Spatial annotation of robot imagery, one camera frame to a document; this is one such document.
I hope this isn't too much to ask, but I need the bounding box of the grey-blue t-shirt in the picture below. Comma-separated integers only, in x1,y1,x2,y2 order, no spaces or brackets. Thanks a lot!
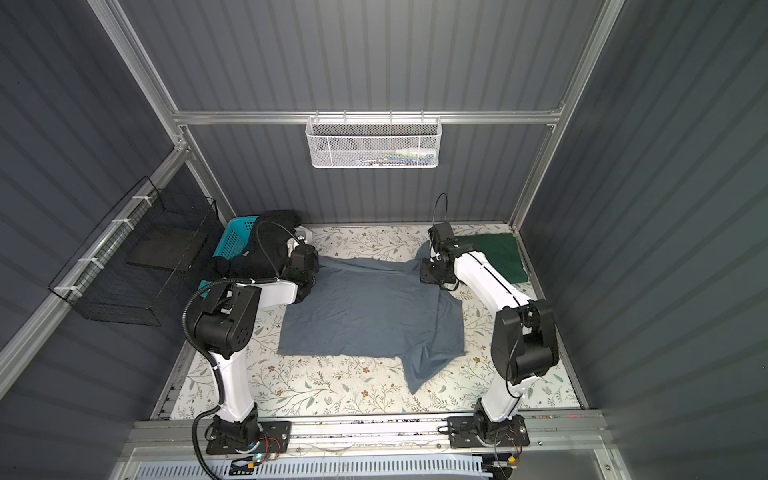
277,256,465,393

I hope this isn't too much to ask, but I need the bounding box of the teal plastic laundry basket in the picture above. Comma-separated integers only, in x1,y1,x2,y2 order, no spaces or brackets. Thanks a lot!
198,216,258,288

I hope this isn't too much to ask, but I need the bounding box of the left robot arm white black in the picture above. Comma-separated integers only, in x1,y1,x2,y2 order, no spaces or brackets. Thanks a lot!
182,240,319,451

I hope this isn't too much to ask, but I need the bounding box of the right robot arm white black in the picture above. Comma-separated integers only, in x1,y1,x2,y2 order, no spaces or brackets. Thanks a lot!
420,221,559,451

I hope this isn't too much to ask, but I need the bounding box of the white garment in basket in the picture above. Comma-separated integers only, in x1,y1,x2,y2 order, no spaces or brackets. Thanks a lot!
286,236,306,257

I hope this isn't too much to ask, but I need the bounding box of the black t-shirt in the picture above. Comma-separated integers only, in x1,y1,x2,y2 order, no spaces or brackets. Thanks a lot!
226,210,301,280

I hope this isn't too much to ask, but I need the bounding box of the folded dark green t-shirt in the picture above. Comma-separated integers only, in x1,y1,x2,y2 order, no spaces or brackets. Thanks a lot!
457,233,529,284

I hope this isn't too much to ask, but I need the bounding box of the white bottle in wire basket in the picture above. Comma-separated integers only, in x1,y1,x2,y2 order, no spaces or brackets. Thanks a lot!
395,147,438,161

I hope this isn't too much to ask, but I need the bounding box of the white wire wall basket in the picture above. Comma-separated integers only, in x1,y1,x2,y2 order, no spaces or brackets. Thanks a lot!
305,115,443,169

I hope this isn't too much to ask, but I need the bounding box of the black corrugated cable hose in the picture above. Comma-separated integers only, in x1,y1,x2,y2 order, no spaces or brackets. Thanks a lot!
181,219,304,480

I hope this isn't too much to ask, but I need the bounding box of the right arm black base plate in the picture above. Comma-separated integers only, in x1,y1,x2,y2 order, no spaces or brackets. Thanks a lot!
438,414,530,449

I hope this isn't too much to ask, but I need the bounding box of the aluminium front rail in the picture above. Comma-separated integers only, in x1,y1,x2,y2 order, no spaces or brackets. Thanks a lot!
119,409,615,460

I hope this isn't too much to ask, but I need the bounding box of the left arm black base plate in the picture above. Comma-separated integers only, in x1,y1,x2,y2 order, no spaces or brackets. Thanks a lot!
204,417,293,455

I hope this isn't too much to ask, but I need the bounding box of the black wire side basket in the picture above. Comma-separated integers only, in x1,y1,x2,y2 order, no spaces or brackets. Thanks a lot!
49,184,223,327

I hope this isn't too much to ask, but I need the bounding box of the white slotted cable duct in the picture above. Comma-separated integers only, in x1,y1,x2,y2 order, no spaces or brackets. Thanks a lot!
134,454,490,480

